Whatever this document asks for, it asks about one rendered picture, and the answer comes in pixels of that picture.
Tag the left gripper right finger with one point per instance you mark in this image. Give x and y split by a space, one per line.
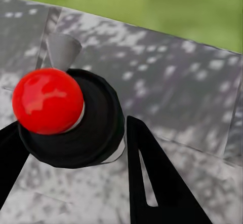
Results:
176 203

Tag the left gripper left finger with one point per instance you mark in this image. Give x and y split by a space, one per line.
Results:
13 156

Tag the insectifuge atomizer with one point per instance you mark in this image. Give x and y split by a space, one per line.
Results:
68 117

